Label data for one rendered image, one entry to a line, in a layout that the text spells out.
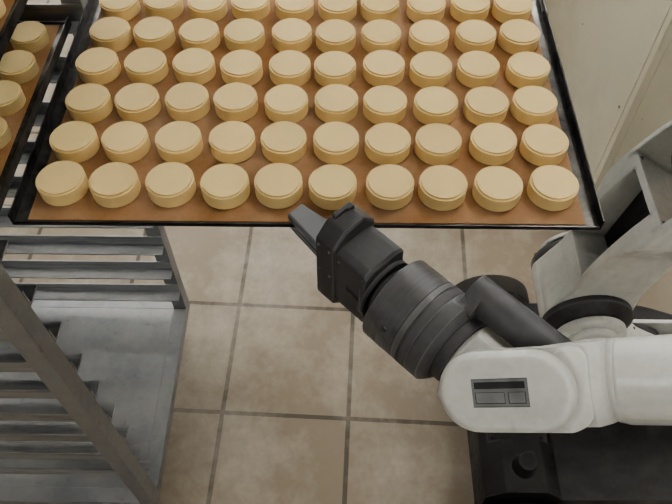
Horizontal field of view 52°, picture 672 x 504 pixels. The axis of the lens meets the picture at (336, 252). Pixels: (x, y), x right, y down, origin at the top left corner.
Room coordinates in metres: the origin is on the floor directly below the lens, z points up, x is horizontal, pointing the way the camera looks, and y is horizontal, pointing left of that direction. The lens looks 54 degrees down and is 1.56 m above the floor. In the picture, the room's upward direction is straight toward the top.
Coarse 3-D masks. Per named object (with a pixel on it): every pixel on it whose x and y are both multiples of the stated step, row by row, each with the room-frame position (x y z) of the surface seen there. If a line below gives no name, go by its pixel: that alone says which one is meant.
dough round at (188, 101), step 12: (180, 84) 0.62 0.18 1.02; (192, 84) 0.62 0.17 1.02; (168, 96) 0.60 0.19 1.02; (180, 96) 0.60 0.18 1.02; (192, 96) 0.60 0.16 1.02; (204, 96) 0.60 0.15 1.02; (168, 108) 0.59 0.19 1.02; (180, 108) 0.58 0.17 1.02; (192, 108) 0.58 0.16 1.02; (204, 108) 0.59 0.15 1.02; (180, 120) 0.58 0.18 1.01; (192, 120) 0.58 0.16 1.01
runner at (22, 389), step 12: (0, 384) 0.45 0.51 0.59; (12, 384) 0.45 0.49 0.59; (24, 384) 0.45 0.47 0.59; (36, 384) 0.45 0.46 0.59; (96, 384) 0.45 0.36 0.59; (0, 396) 0.43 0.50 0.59; (12, 396) 0.43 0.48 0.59; (24, 396) 0.43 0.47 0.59; (36, 396) 0.43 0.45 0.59; (48, 396) 0.42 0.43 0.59; (96, 396) 0.43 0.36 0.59
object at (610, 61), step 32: (544, 0) 1.76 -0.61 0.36; (576, 0) 1.56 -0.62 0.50; (608, 0) 1.40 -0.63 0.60; (640, 0) 1.27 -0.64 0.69; (576, 32) 1.50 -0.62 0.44; (608, 32) 1.35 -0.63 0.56; (640, 32) 1.22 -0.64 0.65; (576, 64) 1.44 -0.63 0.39; (608, 64) 1.29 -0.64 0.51; (640, 64) 1.17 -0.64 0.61; (576, 96) 1.38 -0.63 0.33; (608, 96) 1.24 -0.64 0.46; (640, 96) 1.14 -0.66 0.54; (608, 128) 1.18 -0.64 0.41; (640, 128) 1.14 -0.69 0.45; (608, 160) 1.14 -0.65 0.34
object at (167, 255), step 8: (64, 0) 0.85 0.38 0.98; (72, 0) 0.85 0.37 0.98; (80, 0) 0.85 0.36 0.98; (152, 232) 0.85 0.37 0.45; (160, 232) 0.85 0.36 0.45; (168, 240) 0.87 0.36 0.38; (168, 248) 0.86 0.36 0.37; (160, 256) 0.85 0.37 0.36; (168, 256) 0.85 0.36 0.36; (176, 264) 0.87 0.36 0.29; (176, 272) 0.86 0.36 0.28; (168, 280) 0.85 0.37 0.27; (176, 280) 0.85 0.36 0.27; (184, 288) 0.87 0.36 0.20; (184, 296) 0.86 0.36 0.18; (176, 304) 0.85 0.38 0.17; (184, 304) 0.85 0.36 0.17
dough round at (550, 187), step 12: (540, 168) 0.49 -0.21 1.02; (552, 168) 0.49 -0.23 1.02; (564, 168) 0.49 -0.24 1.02; (540, 180) 0.47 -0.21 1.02; (552, 180) 0.47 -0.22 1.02; (564, 180) 0.47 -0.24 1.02; (576, 180) 0.47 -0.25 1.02; (528, 192) 0.47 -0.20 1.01; (540, 192) 0.46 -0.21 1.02; (552, 192) 0.46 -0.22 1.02; (564, 192) 0.46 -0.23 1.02; (576, 192) 0.46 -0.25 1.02; (540, 204) 0.45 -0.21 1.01; (552, 204) 0.45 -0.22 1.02; (564, 204) 0.45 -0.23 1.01
